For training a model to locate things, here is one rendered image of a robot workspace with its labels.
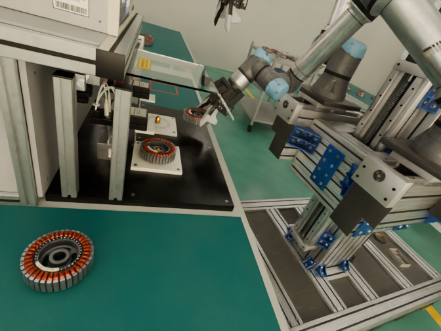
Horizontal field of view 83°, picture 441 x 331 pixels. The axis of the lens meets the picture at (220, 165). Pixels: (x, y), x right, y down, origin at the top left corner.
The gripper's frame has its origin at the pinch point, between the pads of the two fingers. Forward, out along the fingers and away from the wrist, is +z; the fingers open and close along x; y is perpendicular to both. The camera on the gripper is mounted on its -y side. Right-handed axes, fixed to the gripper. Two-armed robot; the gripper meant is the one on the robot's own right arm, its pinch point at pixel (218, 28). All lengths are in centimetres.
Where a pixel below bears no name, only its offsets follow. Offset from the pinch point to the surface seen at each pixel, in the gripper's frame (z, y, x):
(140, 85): 23.1, -28.8, -13.4
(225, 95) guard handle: 10.9, -12.2, -46.5
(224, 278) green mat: 40, -16, -79
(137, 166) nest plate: 37, -31, -43
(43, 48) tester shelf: 5, -49, -55
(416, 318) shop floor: 116, 137, -88
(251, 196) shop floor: 115, 74, 25
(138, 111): 23, -31, -35
